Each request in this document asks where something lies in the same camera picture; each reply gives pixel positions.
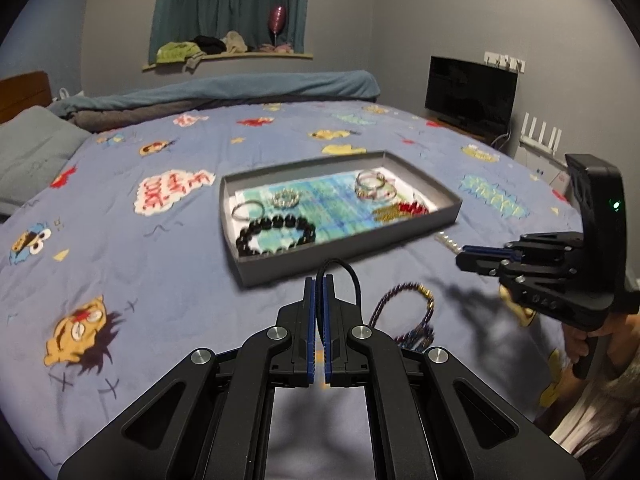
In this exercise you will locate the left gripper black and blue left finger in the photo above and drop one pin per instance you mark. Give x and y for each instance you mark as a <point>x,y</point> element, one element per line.
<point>209,416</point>

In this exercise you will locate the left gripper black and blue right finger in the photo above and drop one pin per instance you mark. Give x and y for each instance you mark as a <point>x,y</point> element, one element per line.
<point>429,416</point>

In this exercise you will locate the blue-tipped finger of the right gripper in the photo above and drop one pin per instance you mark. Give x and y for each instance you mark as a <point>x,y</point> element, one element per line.
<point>492,253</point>

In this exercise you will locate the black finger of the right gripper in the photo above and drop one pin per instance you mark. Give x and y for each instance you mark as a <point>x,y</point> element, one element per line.
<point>482,263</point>

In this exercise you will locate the pearl strand hair clip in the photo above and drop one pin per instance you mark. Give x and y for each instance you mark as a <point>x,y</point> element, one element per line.
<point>446,240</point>

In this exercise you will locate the red bead gold tassel earring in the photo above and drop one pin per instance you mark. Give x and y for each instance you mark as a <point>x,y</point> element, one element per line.
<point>400,211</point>

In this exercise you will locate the white wifi router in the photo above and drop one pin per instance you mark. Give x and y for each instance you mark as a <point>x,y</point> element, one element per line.
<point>539,151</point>

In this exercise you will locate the grey shallow cardboard tray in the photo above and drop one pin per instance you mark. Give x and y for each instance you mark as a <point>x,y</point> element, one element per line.
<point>261,269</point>

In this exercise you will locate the black flat screen monitor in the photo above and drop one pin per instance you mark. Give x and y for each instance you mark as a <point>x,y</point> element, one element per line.
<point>473,95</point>

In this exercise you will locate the blue-green printed paper liner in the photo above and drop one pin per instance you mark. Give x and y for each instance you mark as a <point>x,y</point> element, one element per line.
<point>331,207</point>

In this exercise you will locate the cartoon print blue bedsheet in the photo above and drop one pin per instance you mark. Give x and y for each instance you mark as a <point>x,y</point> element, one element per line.
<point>168,286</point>

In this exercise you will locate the thin dark metal bangle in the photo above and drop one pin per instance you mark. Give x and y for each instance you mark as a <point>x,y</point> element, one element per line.
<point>248,210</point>

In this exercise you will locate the grey-blue pillow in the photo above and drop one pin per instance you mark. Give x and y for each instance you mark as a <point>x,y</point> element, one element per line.
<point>35,146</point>

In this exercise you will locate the pink metallic balloon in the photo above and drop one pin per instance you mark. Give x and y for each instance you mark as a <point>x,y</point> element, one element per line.
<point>276,23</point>

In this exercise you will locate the rolled blue and grey duvet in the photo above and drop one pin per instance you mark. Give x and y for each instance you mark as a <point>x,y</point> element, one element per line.
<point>102,113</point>

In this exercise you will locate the pile of clothes on sill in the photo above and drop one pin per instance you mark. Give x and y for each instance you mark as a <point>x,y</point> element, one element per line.
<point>190,52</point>

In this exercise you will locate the wooden headboard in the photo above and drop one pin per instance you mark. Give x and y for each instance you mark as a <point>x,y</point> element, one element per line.
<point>18,93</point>

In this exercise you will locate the teal window curtain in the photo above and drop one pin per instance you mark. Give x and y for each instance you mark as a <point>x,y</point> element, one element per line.
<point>184,20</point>

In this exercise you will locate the white wall socket strip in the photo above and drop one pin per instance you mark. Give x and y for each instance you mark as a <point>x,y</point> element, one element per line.
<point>505,62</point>

